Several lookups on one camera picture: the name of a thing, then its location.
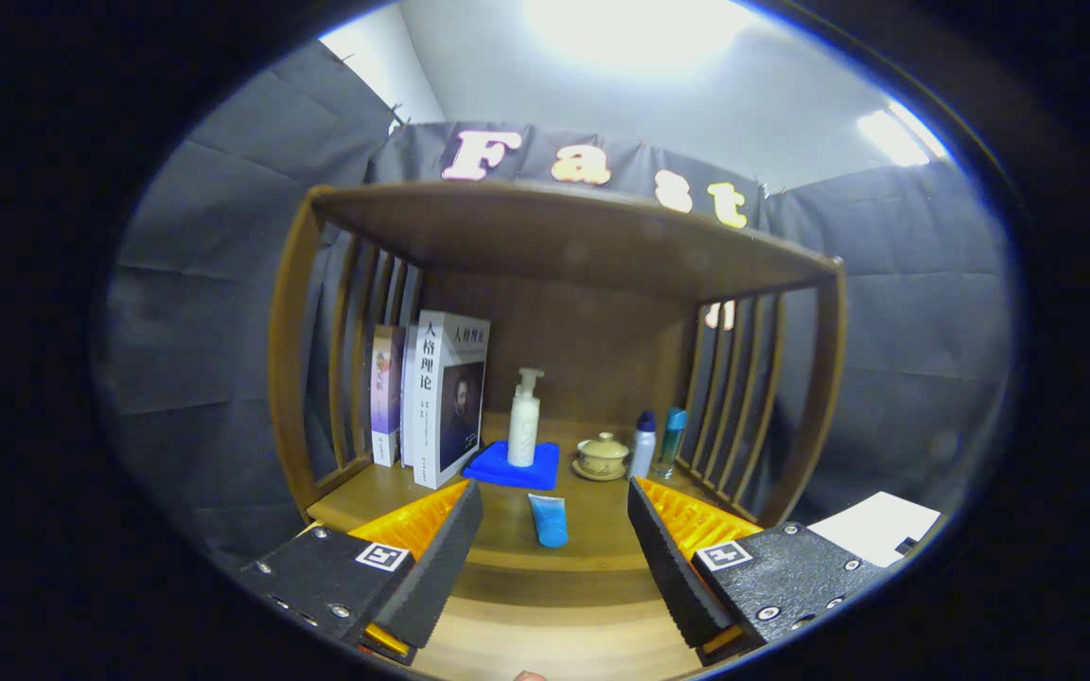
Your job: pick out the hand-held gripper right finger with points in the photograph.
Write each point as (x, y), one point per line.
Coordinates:
(673, 558)

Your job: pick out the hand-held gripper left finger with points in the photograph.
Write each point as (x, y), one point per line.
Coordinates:
(436, 558)

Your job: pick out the blue tube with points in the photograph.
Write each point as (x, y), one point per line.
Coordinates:
(548, 520)

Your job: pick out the wooden drawer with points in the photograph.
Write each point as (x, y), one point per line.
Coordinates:
(554, 643)

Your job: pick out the wooden countertop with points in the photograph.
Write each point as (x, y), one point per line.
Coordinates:
(592, 530)

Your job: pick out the white side cabinet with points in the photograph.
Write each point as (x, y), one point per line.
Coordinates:
(876, 525)

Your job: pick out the brown wooden cabinet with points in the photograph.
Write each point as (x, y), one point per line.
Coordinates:
(564, 236)

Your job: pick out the blue folded cloth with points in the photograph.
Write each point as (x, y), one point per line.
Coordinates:
(498, 468)

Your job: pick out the white bottle with blue cap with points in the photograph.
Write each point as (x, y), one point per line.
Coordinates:
(642, 449)

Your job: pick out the teal bottle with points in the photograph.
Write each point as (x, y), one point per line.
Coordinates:
(669, 445)

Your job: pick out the beige lidded tea cup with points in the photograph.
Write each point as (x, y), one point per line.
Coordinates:
(602, 459)

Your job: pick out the thin white book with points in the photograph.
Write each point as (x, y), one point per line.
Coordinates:
(410, 407)

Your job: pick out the white pump bottle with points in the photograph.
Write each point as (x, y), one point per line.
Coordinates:
(523, 430)

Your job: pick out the white book with portrait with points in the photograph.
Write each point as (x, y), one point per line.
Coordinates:
(455, 397)

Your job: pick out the purple book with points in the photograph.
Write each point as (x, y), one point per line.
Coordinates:
(386, 397)

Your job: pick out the black backdrop cloth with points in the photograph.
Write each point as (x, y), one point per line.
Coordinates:
(214, 312)

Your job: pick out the small ceiling light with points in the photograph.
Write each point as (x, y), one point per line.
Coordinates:
(895, 137)

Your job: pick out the large ceiling light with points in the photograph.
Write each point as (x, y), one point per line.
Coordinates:
(640, 28)

